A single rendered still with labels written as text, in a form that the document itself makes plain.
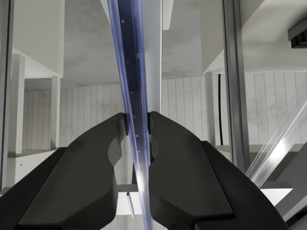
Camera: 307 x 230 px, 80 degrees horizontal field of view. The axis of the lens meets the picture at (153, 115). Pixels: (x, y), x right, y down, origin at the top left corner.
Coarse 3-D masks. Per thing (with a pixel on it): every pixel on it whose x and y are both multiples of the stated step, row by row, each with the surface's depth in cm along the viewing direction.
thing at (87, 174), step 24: (120, 120) 11; (72, 144) 9; (96, 144) 9; (120, 144) 10; (72, 168) 8; (96, 168) 8; (48, 192) 7; (72, 192) 7; (96, 192) 7; (24, 216) 6; (48, 216) 6; (72, 216) 6; (96, 216) 7
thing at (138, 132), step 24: (120, 0) 7; (120, 24) 8; (120, 48) 9; (144, 48) 9; (120, 72) 10; (144, 72) 10; (144, 96) 11; (144, 120) 12; (144, 144) 14; (144, 168) 16; (144, 192) 19; (144, 216) 24
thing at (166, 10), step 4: (104, 0) 15; (164, 0) 15; (168, 0) 15; (172, 0) 15; (104, 4) 15; (164, 4) 15; (168, 4) 15; (172, 4) 15; (104, 8) 16; (164, 8) 16; (168, 8) 16; (108, 12) 16; (164, 12) 16; (168, 12) 16; (108, 16) 17; (164, 16) 17; (168, 16) 17; (164, 20) 17; (168, 20) 18; (164, 24) 18; (168, 24) 18; (164, 28) 19; (168, 28) 19
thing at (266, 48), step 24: (216, 0) 75; (240, 0) 55; (264, 0) 44; (288, 0) 44; (216, 24) 76; (264, 24) 53; (288, 24) 53; (216, 48) 77; (264, 48) 69; (288, 48) 70; (216, 72) 96; (264, 72) 98
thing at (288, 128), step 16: (304, 80) 11; (304, 96) 11; (288, 112) 13; (304, 112) 12; (288, 128) 13; (304, 128) 13; (272, 144) 14; (288, 144) 14; (256, 160) 17; (272, 160) 15; (256, 176) 17
